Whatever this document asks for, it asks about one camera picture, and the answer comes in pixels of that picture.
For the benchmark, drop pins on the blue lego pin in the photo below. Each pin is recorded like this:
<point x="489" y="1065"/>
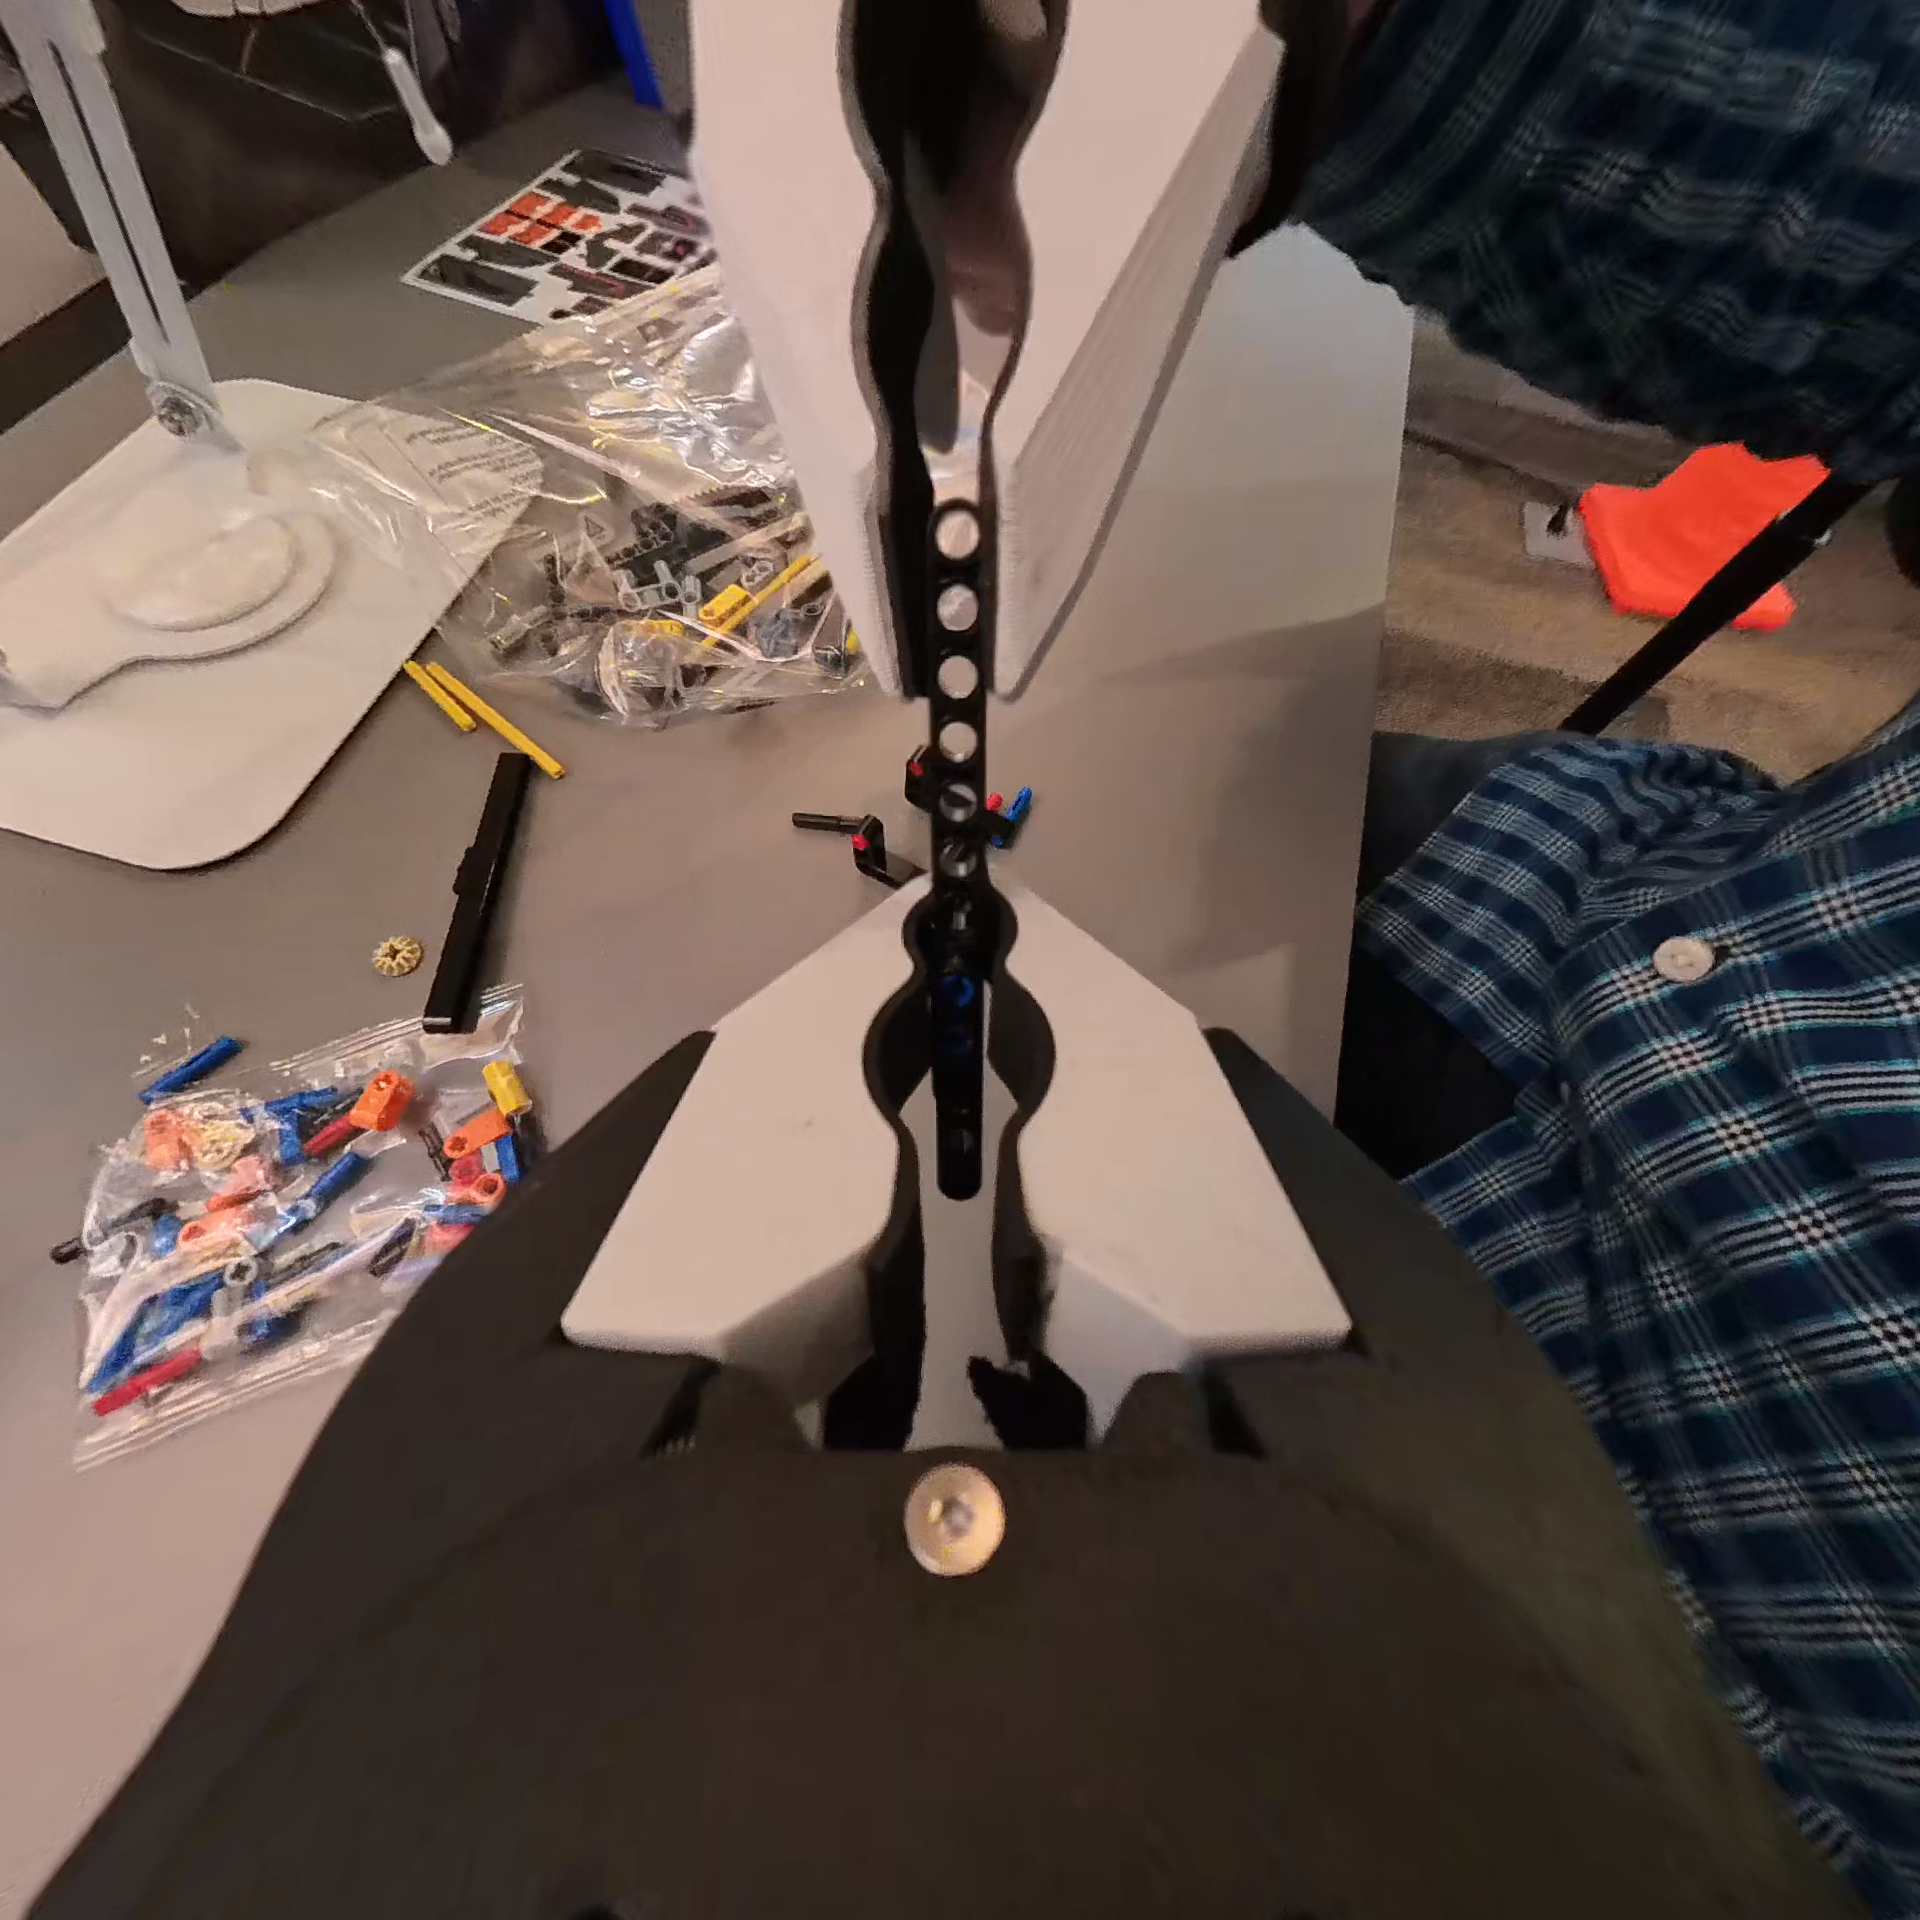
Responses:
<point x="194" y="1069"/>

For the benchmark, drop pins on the small grey floor plate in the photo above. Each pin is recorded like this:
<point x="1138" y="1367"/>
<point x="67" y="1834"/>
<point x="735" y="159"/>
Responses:
<point x="1547" y="529"/>

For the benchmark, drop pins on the dark cabinet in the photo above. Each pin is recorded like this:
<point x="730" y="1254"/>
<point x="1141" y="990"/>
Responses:
<point x="301" y="136"/>

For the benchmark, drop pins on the lego sticker sheet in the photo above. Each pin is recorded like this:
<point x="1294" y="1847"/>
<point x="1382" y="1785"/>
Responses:
<point x="556" y="240"/>

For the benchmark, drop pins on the white stand with flat base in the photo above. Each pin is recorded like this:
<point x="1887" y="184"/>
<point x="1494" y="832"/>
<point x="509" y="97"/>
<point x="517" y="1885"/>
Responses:
<point x="225" y="721"/>

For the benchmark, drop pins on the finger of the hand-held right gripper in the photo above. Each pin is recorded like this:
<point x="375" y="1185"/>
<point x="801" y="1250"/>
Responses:
<point x="1141" y="224"/>
<point x="781" y="149"/>

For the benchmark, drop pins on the tan lego gear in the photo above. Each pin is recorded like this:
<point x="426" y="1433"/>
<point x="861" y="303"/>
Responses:
<point x="399" y="959"/>

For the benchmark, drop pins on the short yellow lego axle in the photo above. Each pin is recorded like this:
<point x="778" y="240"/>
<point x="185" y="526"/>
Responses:
<point x="439" y="697"/>

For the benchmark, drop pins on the black metal stand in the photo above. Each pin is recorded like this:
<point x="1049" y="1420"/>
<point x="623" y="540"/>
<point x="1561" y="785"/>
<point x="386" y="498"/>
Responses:
<point x="1651" y="670"/>

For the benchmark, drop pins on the black lego pin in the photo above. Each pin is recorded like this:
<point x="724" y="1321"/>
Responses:
<point x="826" y="822"/>

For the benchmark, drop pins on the bright orange object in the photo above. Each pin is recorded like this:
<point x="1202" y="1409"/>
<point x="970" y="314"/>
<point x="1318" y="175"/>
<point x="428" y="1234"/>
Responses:
<point x="1666" y="524"/>

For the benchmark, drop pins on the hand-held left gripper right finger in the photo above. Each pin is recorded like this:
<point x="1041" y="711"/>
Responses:
<point x="1186" y="1201"/>

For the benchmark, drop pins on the long yellow lego axle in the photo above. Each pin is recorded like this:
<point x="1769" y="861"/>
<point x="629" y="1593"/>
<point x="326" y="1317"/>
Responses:
<point x="505" y="727"/>

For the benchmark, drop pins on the thin black lego beam blue pins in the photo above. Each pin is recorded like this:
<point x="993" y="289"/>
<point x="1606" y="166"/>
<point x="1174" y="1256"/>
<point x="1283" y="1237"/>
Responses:
<point x="962" y="567"/>

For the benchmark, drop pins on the clear bag of grey lego pieces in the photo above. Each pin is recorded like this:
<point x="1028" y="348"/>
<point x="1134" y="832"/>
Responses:
<point x="601" y="494"/>

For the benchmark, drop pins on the clear bag of colourful lego pins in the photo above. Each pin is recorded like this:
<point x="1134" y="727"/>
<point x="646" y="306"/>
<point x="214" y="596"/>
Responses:
<point x="271" y="1245"/>

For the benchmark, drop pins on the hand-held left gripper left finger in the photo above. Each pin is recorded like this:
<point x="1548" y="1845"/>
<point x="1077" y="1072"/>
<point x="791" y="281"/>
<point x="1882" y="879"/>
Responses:
<point x="722" y="1201"/>

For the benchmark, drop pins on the person's right forearm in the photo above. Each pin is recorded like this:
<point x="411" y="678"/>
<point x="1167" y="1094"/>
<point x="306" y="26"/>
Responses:
<point x="1575" y="196"/>

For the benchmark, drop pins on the blue plaid shirt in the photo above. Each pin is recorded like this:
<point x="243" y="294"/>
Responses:
<point x="1725" y="1201"/>

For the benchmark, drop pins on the long thick black lego beam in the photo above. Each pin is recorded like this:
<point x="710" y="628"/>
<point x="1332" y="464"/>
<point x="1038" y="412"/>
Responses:
<point x="477" y="902"/>

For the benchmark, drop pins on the black lego crank assembly red pins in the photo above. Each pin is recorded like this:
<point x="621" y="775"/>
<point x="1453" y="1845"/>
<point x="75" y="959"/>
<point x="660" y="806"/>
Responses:
<point x="921" y="783"/>

